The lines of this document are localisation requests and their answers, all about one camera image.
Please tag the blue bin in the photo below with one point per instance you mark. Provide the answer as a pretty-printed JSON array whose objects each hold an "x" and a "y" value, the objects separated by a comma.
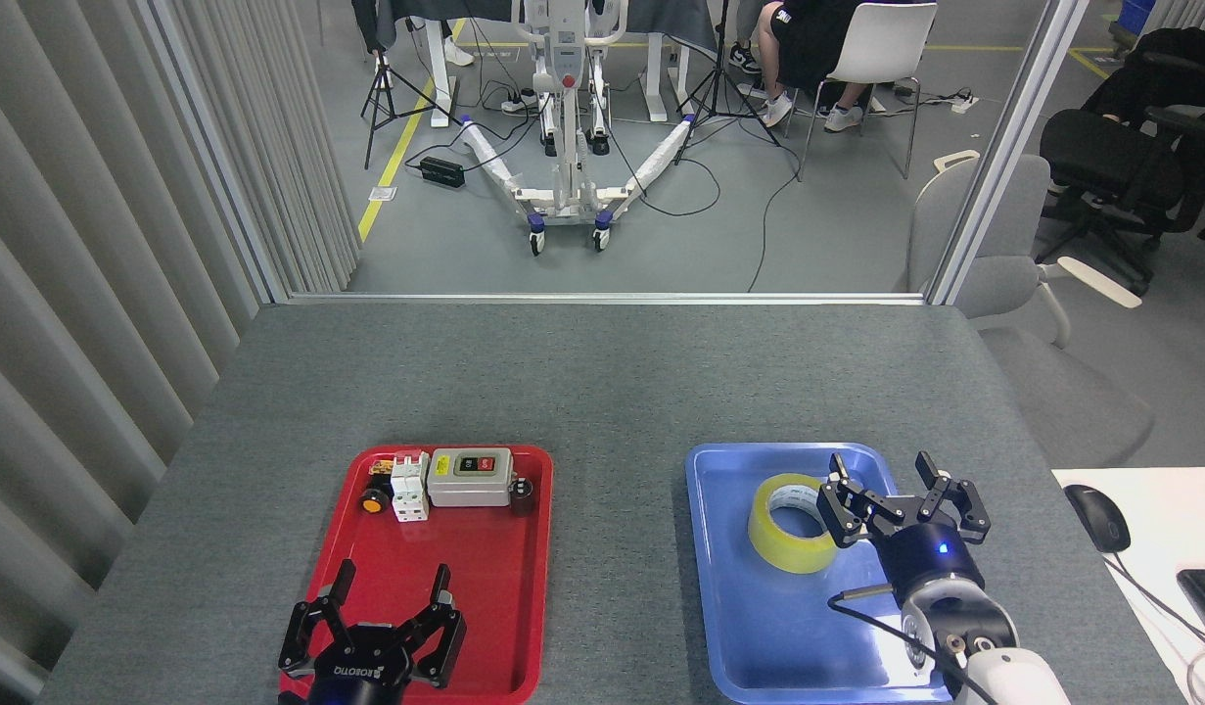
[{"x": 1137, "y": 15}]

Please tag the person on white chair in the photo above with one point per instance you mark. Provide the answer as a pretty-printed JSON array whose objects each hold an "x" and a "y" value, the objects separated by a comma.
[{"x": 808, "y": 39}]

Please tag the white circuit breaker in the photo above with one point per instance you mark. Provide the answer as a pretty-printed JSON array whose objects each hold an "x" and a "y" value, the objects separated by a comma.
[{"x": 409, "y": 490}]

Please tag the silver frame rail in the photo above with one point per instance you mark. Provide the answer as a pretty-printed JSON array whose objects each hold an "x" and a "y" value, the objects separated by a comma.
[{"x": 612, "y": 297}]

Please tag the black computer mouse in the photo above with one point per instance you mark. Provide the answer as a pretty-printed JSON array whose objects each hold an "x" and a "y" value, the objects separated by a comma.
[{"x": 1098, "y": 519}]

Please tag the black power adapter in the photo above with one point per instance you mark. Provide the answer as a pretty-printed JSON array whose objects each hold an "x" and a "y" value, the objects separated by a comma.
[{"x": 441, "y": 172}]

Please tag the person on black chair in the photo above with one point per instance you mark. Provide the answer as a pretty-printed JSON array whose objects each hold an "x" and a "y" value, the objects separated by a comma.
[{"x": 1170, "y": 69}]

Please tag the grey office chair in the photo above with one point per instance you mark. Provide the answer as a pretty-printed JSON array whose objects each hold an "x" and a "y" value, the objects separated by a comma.
[{"x": 1013, "y": 284}]

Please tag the white floor label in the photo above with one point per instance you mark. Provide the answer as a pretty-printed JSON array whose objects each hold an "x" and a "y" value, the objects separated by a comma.
[{"x": 383, "y": 194}]

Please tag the white power strip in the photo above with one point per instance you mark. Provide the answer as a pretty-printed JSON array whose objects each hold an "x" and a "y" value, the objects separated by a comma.
[
  {"x": 519, "y": 103},
  {"x": 964, "y": 102}
]

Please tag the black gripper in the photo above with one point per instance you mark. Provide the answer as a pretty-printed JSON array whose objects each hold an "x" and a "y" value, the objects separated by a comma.
[
  {"x": 362, "y": 671},
  {"x": 930, "y": 558}
]

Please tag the silver post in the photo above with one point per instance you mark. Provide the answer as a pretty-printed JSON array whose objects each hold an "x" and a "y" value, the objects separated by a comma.
[
  {"x": 1013, "y": 147},
  {"x": 220, "y": 166}
]

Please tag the yellow push button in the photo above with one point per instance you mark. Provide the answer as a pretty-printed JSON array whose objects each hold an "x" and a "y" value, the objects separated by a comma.
[{"x": 373, "y": 501}]

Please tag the black round push button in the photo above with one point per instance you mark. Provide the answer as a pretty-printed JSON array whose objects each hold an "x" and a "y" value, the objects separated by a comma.
[{"x": 522, "y": 494}]

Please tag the black tripod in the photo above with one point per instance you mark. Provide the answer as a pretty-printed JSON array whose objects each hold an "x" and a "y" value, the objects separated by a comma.
[
  {"x": 719, "y": 93},
  {"x": 379, "y": 93}
]

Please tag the white stand on wheels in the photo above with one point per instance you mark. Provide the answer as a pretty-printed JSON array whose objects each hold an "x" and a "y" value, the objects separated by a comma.
[{"x": 568, "y": 186}]

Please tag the white plastic chair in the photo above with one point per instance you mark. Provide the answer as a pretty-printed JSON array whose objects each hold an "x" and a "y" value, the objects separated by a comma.
[{"x": 886, "y": 44}]

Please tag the blue plastic tray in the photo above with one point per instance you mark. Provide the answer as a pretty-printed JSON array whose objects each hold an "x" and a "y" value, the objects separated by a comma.
[{"x": 739, "y": 627}]

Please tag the red plastic tray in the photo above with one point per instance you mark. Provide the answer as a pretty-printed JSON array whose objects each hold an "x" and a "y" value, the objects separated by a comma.
[{"x": 485, "y": 587}]

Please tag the yellow tape roll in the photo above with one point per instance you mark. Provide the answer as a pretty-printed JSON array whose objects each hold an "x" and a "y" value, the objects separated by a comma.
[{"x": 788, "y": 553}]

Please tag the black office chair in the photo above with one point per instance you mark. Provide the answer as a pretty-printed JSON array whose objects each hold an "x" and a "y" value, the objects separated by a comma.
[{"x": 1101, "y": 162}]

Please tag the grey switch box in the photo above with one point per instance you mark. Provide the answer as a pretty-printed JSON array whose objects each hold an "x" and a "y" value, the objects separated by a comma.
[{"x": 470, "y": 485}]

